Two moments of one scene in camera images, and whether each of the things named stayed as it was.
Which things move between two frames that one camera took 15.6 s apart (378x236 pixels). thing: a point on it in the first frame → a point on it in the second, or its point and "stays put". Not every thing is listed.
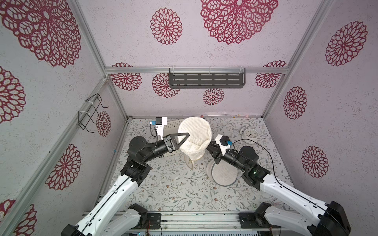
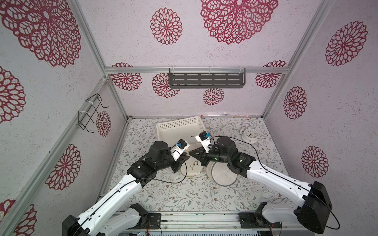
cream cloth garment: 200,131 → 194,167
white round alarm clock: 249,133 stays put
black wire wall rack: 86,113 stays put
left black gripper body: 158,148 → 169,162
